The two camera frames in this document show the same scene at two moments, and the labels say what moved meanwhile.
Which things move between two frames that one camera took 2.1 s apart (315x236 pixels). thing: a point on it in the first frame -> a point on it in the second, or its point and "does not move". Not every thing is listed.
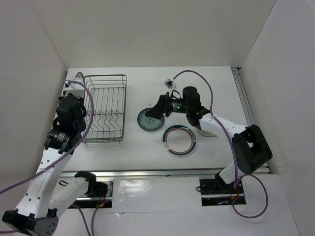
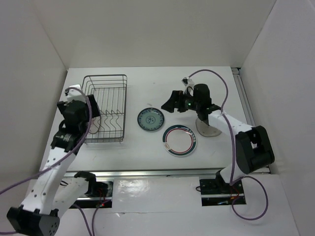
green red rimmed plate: [179, 140] does not move
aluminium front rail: [144, 172] does not move
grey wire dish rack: [109, 92] does not move
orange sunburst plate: [79, 74] -> [94, 125]
